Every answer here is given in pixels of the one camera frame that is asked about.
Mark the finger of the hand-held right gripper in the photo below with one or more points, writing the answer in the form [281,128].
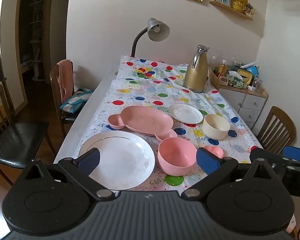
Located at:
[258,152]
[297,153]

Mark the yellow box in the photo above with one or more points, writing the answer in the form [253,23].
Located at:
[246,76]

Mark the balloon print tablecloth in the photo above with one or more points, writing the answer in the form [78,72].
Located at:
[150,90]

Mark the bookshelf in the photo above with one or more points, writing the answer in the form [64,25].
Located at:
[36,17]

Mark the pink bowl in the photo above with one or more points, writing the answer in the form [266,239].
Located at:
[175,160]

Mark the cream bowl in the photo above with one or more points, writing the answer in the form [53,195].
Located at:
[215,130]

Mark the pink bear-shaped plate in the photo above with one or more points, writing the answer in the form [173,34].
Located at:
[142,120]

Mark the small white plate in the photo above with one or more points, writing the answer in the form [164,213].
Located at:
[186,113]

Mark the orange liquid bottle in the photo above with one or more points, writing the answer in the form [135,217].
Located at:
[223,68]

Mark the blue striped bag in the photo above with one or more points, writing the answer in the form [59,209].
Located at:
[76,100]

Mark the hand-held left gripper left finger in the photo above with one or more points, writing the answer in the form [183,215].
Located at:
[91,158]

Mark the small white clock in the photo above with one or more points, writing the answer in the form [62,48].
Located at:
[224,81]

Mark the pink towel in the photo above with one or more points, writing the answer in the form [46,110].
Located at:
[66,80]

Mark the gold thermos jug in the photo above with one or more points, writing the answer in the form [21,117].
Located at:
[196,75]

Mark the large white plate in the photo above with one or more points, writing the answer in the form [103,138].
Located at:
[125,155]

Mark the wooden chair black seat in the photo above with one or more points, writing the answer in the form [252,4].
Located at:
[17,140]

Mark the white drawer cabinet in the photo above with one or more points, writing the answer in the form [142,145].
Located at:
[250,105]

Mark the pink heart-shaped dish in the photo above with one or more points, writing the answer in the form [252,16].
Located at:
[215,151]

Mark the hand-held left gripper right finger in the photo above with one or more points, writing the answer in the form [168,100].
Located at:
[207,161]

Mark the grey desk lamp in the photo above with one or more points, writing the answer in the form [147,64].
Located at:
[157,30]

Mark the wooden wall shelf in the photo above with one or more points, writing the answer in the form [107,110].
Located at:
[230,8]

